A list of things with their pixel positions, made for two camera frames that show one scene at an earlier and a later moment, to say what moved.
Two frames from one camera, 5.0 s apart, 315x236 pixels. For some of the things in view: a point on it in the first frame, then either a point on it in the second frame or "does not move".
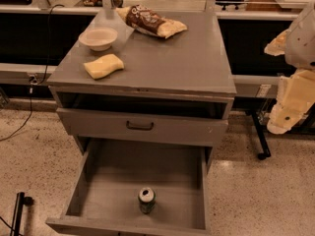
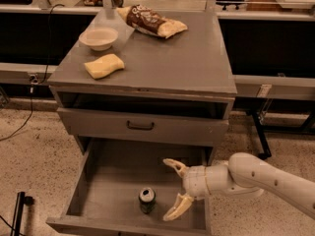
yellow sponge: x=102 y=66 does not move
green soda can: x=147 y=200 does not move
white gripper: x=301 y=44 -> x=195 y=182
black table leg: x=265 y=150 does not move
